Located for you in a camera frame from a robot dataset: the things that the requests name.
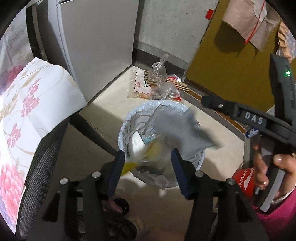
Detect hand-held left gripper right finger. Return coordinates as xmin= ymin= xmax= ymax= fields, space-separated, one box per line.
xmin=171 ymin=148 xmax=270 ymax=241

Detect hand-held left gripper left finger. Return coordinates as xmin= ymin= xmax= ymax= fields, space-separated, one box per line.
xmin=42 ymin=150 xmax=125 ymax=241

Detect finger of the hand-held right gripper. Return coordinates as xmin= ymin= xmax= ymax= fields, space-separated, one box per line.
xmin=201 ymin=95 xmax=240 ymax=119

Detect grey cloth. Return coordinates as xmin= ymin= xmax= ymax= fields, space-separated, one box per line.
xmin=154 ymin=107 xmax=222 ymax=160

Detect waste bin with blue liner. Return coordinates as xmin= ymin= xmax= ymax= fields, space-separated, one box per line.
xmin=118 ymin=100 xmax=206 ymax=189

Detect person's right forearm pink sleeve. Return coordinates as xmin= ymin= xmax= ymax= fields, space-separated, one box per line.
xmin=254 ymin=185 xmax=296 ymax=241

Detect person's right hand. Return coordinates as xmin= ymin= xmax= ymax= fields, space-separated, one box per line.
xmin=252 ymin=139 xmax=296 ymax=197

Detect yellow wrapper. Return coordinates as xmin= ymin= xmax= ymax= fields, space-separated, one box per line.
xmin=121 ymin=141 xmax=162 ymax=175

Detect white tissue paper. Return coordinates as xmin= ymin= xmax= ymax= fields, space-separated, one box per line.
xmin=128 ymin=132 xmax=148 ymax=160

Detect wooden sticks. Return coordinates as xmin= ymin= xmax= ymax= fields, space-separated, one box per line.
xmin=148 ymin=77 xmax=189 ymax=92

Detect brown door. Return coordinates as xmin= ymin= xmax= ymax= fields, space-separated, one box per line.
xmin=185 ymin=0 xmax=281 ymax=130

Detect small blue white packet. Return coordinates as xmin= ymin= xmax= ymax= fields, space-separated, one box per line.
xmin=142 ymin=134 xmax=160 ymax=144

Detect crumpled clear plastic bag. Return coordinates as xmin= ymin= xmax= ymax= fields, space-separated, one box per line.
xmin=151 ymin=82 xmax=181 ymax=101

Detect red bag white print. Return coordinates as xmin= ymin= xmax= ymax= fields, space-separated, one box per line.
xmin=231 ymin=168 xmax=259 ymax=204

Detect patterned hanging cloth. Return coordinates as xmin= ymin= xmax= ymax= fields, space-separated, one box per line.
xmin=276 ymin=22 xmax=296 ymax=63

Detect knotted clear plastic bag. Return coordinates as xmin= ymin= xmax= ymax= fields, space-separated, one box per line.
xmin=151 ymin=54 xmax=168 ymax=84

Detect black mesh chair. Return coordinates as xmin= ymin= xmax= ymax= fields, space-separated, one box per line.
xmin=17 ymin=111 xmax=138 ymax=241

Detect white printed packet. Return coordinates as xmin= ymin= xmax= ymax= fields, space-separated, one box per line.
xmin=127 ymin=70 xmax=153 ymax=99

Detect hanging beige bag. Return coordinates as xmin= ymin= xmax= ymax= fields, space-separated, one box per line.
xmin=222 ymin=0 xmax=281 ymax=52

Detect floral printed cloth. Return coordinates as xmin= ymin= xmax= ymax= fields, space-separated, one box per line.
xmin=0 ymin=30 xmax=87 ymax=234

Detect grey refrigerator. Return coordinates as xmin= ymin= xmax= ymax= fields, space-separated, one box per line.
xmin=25 ymin=0 xmax=140 ymax=103

